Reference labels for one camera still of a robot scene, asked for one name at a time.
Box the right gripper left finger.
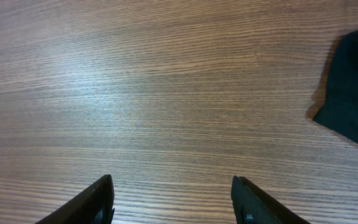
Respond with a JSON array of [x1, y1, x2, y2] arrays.
[[36, 174, 114, 224]]

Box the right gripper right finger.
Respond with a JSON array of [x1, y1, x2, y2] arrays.
[[231, 176, 310, 224]]

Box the folded black shorts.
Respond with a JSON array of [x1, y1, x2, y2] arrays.
[[313, 30, 358, 144]]

